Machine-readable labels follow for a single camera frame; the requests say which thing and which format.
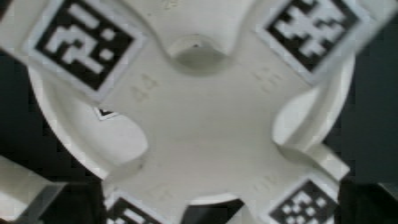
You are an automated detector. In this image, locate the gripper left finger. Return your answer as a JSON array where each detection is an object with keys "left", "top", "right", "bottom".
[{"left": 16, "top": 182, "right": 107, "bottom": 224}]

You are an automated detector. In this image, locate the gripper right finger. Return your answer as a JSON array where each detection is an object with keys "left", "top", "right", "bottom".
[{"left": 334, "top": 179, "right": 398, "bottom": 224}]

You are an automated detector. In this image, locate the white cross-shaped table base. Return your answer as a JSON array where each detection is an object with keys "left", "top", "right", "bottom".
[{"left": 0, "top": 0, "right": 398, "bottom": 224}]

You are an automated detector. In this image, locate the white round table top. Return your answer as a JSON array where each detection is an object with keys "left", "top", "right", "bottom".
[{"left": 29, "top": 0, "right": 255, "bottom": 176}]

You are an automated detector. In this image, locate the white cylindrical table leg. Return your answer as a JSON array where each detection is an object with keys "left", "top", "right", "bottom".
[{"left": 167, "top": 34, "right": 228, "bottom": 73}]

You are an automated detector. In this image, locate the white left fence block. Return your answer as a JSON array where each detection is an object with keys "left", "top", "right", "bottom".
[{"left": 0, "top": 155, "right": 66, "bottom": 224}]

